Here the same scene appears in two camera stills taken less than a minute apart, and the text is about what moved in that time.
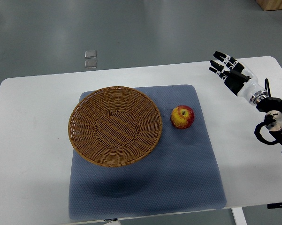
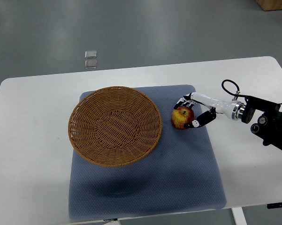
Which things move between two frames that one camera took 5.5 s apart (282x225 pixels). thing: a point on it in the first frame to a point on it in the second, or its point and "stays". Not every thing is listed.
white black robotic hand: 238,77 to 234,110
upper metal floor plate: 89,54 stays
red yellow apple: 182,116 stays
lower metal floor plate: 92,63 stays
